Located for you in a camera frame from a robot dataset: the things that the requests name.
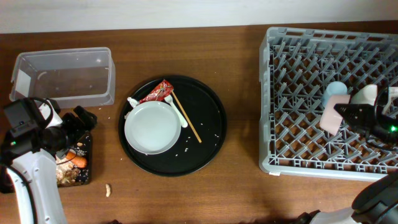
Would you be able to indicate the black rectangular tray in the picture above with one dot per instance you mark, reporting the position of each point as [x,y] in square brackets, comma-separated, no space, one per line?
[88,140]

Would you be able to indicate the clear plastic bin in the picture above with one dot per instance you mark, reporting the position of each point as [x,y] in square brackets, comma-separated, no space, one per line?
[72,77]

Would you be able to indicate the rice and nuts pile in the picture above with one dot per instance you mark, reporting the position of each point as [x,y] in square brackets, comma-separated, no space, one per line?
[64,164]

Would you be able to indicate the white cup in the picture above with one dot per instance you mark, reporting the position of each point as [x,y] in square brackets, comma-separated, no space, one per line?
[366,95]

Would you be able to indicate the grey dishwasher rack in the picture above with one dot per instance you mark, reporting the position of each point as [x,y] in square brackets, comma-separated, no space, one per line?
[295,68]

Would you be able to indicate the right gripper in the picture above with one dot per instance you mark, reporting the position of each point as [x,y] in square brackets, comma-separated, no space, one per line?
[365,117]

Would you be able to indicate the grey plate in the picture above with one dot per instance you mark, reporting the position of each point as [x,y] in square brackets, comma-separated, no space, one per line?
[152,127]

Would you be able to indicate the orange carrot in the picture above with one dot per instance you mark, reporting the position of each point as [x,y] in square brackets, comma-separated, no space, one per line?
[77,160]

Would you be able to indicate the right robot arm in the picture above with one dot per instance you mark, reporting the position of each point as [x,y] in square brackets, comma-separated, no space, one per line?
[377,203]

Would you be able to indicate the wooden chopstick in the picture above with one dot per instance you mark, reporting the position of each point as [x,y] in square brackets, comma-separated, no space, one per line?
[186,117]

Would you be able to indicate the white plastic fork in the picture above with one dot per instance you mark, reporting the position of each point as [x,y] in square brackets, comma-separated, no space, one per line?
[183,121]

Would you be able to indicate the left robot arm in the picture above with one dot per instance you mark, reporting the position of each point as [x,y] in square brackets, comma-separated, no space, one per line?
[42,151]

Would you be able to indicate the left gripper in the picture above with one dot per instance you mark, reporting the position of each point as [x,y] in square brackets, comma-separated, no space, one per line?
[87,119]

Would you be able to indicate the fallen nut on table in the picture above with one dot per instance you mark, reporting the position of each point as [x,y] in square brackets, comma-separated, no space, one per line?
[108,190]

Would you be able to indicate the red snack wrapper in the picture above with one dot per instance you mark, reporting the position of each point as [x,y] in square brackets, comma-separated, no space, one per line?
[162,90]

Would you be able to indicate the brown food scrap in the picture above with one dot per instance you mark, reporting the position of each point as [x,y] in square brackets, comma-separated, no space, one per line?
[67,177]

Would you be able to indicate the light blue cup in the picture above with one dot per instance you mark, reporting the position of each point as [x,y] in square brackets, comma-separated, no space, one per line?
[334,88]

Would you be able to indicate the white tissue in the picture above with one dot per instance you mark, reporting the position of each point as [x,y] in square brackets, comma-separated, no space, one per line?
[133,103]

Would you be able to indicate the pink bowl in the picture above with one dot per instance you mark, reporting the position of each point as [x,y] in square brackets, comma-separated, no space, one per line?
[331,119]

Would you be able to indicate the round black tray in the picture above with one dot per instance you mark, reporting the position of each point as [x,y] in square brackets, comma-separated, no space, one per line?
[194,149]

